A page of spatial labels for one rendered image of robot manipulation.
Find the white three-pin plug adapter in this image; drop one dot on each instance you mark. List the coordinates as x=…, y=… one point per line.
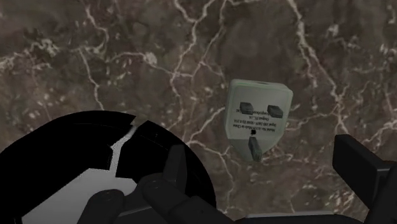
x=256, y=118

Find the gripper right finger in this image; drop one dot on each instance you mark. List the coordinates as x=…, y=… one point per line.
x=366, y=173

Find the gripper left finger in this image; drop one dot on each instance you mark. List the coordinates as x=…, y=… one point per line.
x=169, y=195

